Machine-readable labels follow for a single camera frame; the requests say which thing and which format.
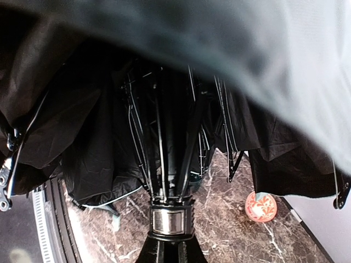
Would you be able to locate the mint green folding umbrella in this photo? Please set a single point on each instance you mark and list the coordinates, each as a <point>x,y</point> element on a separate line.
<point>136,93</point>

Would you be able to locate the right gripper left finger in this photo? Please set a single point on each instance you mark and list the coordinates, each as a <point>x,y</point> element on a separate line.
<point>153,250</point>

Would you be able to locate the black front rail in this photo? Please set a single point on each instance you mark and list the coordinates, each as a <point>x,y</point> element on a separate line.
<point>61,234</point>

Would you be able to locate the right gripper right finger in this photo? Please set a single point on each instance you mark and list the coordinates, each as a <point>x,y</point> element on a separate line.
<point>190,252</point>

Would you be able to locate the red patterned white bowl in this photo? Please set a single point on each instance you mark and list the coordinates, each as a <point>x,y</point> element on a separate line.
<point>263,210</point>

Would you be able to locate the white slotted cable duct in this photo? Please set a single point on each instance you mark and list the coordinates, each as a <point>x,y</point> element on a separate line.
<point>43,227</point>

